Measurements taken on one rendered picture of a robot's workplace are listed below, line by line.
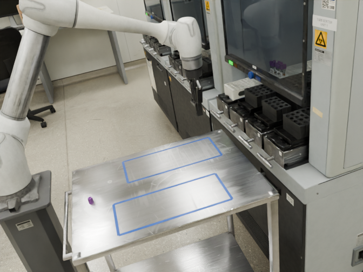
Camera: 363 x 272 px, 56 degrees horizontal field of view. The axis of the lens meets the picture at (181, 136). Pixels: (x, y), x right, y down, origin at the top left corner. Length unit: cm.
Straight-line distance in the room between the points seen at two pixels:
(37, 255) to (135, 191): 67
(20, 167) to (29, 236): 31
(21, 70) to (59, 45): 349
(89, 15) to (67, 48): 367
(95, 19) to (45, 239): 92
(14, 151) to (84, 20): 56
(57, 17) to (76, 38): 367
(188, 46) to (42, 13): 56
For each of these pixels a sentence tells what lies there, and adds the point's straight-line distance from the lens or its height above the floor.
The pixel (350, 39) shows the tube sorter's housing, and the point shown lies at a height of 120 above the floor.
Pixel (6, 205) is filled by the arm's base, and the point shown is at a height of 72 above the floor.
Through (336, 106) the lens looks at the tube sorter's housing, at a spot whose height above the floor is 100.
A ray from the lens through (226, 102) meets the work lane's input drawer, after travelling 162.
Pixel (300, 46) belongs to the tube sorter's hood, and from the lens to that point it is 115.
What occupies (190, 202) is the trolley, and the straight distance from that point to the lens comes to 104.
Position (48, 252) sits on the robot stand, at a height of 43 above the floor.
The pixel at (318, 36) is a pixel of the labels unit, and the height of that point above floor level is 120.
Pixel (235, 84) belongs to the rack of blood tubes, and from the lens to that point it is 167.
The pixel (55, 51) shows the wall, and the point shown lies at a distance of 502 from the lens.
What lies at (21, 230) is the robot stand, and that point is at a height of 59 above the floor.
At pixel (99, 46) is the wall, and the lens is 503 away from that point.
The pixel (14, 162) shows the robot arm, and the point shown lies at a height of 87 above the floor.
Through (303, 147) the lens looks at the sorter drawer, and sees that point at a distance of 129.
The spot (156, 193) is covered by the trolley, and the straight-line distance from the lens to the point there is 110.
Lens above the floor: 150
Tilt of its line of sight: 29 degrees down
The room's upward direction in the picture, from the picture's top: 10 degrees counter-clockwise
